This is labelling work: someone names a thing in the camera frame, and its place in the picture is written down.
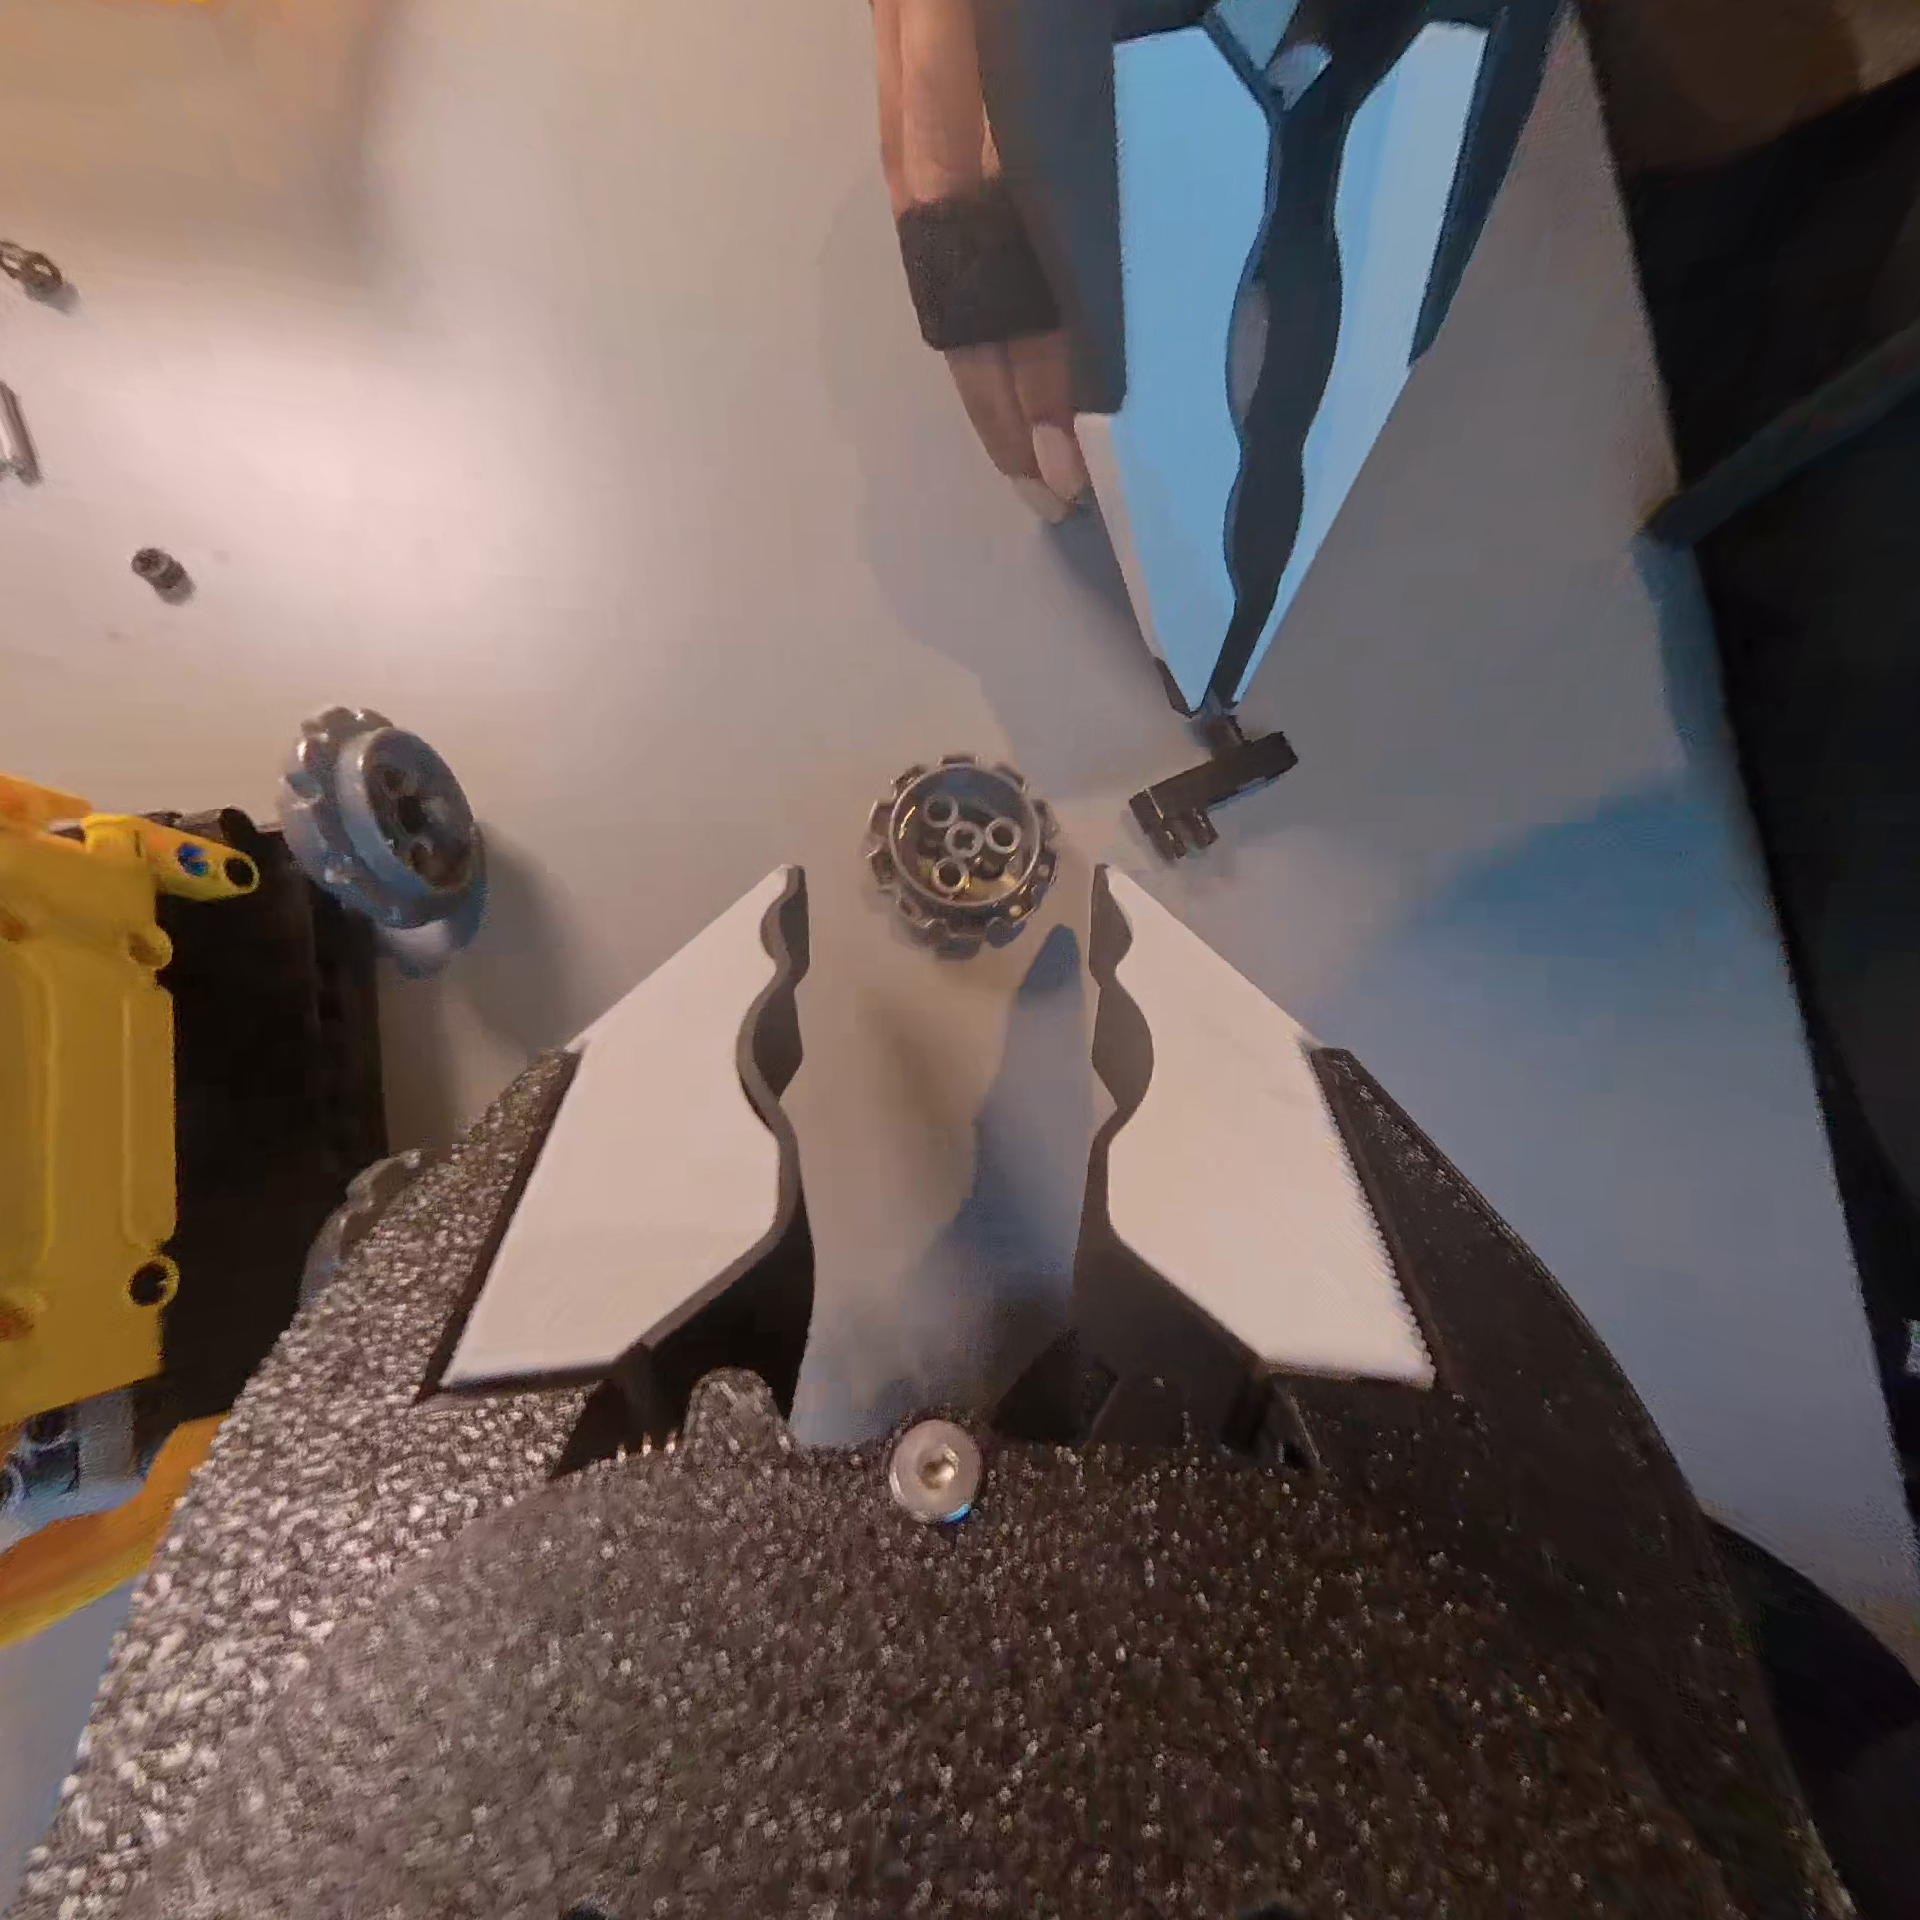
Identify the small black brick pin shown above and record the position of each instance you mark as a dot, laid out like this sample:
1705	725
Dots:
161	573

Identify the person's right hand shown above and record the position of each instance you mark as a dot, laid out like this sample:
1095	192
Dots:
944	105

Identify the pile of small brick pieces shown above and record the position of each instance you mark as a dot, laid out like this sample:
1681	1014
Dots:
31	271

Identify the yellow toy brick vehicle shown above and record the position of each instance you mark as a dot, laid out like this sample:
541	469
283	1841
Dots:
75	1112

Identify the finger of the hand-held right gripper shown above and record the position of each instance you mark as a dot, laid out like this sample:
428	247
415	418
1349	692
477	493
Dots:
1377	271
1177	359

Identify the black brick connector piece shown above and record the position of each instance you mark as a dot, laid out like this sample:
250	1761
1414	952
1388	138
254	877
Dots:
1209	789

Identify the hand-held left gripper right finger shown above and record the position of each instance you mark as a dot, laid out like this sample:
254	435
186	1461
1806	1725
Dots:
1246	1199

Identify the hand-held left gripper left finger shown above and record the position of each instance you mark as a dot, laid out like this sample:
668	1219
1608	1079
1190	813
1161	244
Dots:
643	1199

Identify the grey desk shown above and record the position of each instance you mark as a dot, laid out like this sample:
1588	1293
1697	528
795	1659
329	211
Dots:
541	453

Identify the small grey toy wheel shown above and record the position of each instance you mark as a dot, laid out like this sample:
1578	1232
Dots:
961	856

